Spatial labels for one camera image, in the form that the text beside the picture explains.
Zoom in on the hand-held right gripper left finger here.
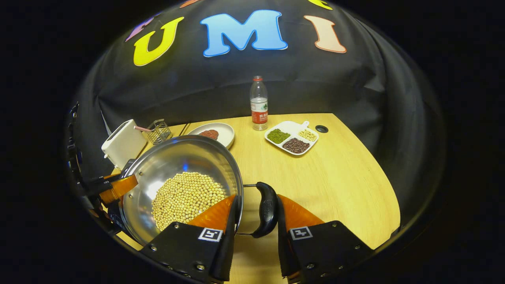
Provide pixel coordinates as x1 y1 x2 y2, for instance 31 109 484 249
140 194 240 284

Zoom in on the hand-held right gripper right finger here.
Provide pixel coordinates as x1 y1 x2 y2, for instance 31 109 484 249
276 194 375 284

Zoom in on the black induction cooktop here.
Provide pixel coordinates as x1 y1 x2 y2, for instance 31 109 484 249
106 200 129 239

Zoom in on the steel pot with black handles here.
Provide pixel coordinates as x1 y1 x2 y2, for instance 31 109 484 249
118 135 279 247

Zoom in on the pile of soybeans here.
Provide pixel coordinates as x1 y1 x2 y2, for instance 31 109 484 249
151 172 226 232

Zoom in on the white toaster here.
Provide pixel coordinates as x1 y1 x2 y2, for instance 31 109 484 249
101 119 147 171

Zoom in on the small metal mesh basket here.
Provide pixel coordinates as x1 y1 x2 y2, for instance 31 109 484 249
147 119 172 145

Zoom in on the pile of dark red beans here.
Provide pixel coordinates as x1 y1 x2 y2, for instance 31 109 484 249
282 138 310 154

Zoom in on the pile of green mung beans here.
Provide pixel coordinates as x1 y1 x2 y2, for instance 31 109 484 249
267 129 291 144

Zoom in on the white round plate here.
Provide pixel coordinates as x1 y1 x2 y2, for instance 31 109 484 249
187 122 235 149

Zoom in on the white divided dish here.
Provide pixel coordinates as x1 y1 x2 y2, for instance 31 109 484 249
264 120 319 156

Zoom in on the clear water bottle red label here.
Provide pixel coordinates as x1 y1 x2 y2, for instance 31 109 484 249
250 76 269 131

